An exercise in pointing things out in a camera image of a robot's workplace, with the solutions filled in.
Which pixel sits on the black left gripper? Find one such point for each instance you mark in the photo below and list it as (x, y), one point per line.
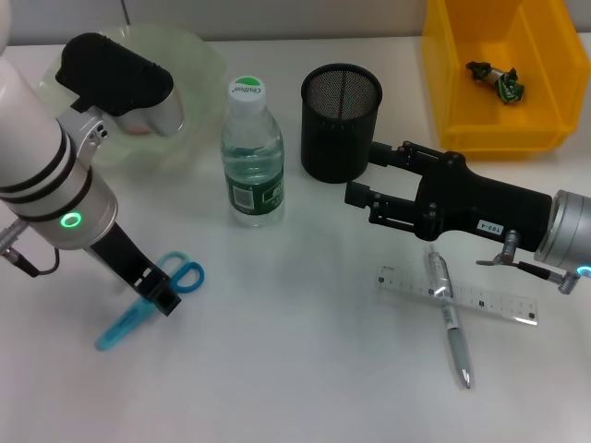
(122, 258)

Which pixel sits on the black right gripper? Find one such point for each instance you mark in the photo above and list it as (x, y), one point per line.
(475, 207)

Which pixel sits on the blue capped scissors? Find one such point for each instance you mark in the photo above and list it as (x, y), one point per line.
(189, 277)

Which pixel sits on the green plastic wrapper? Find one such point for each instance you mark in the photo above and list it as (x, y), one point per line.
(503, 85)

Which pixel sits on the clear green label water bottle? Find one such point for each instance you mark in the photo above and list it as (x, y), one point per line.
(251, 161)

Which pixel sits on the transparent plastic ruler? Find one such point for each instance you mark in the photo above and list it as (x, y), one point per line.
(489, 302)

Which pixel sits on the pink peach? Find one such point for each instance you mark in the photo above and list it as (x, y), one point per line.
(138, 130)

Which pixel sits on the black mesh pen holder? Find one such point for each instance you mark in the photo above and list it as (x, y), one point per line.
(337, 138)

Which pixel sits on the silver ballpoint pen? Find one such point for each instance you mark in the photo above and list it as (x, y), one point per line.
(454, 332)

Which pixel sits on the pale green glass fruit plate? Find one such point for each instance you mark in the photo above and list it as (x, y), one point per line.
(203, 69)

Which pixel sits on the yellow plastic bin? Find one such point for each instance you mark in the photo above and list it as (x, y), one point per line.
(508, 129)

